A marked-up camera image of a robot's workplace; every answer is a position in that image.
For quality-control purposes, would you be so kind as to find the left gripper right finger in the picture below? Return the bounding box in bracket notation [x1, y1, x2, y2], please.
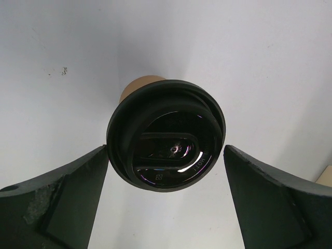
[224, 145, 331, 248]

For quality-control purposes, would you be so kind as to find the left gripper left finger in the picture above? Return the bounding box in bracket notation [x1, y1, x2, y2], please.
[1, 146, 108, 248]

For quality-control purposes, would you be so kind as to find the black cup lid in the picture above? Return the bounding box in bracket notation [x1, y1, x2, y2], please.
[106, 79, 226, 192]

